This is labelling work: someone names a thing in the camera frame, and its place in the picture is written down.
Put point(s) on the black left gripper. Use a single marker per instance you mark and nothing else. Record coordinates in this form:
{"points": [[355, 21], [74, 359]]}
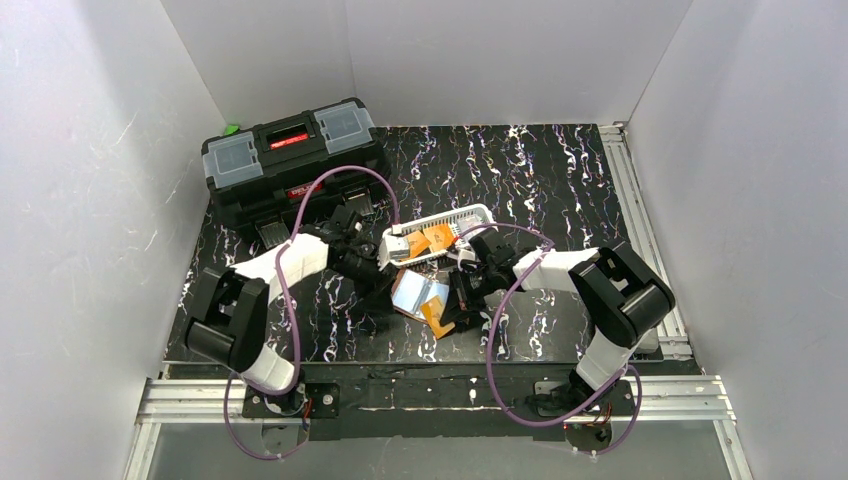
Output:
{"points": [[370, 263]]}

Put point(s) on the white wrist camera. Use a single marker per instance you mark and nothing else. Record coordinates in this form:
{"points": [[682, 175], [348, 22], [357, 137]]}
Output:
{"points": [[464, 248], [393, 249]]}

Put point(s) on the white plastic basket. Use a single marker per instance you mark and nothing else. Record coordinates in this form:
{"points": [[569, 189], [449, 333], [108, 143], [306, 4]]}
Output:
{"points": [[461, 219]]}

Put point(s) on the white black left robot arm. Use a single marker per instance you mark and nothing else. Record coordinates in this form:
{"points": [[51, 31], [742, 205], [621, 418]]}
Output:
{"points": [[227, 317]]}

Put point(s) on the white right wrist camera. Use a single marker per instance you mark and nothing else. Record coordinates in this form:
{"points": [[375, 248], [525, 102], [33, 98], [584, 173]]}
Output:
{"points": [[464, 248]]}

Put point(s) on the grey plastic case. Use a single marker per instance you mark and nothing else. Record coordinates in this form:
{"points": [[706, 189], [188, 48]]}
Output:
{"points": [[649, 342]]}

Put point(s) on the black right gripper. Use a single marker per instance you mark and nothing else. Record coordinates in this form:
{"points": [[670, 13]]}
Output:
{"points": [[468, 287]]}

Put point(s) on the brown leather card holder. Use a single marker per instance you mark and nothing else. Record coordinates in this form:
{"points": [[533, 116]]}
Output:
{"points": [[411, 290]]}

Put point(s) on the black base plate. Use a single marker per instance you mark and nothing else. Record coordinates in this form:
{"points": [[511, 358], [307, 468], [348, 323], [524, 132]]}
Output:
{"points": [[418, 400]]}

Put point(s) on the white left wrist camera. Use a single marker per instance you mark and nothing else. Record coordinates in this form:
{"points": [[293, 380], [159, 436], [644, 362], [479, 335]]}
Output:
{"points": [[393, 249]]}

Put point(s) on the aluminium frame rail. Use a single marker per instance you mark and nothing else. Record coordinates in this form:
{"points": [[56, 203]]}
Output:
{"points": [[671, 333]]}

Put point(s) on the orange credit card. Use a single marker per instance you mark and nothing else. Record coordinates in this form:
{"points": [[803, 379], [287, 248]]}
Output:
{"points": [[418, 244], [440, 237]]}

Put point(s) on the black plastic toolbox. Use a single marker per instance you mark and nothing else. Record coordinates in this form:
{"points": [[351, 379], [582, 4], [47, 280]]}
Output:
{"points": [[265, 179]]}

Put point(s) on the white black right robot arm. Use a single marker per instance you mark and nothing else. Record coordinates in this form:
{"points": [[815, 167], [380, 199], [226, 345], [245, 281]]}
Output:
{"points": [[623, 295]]}

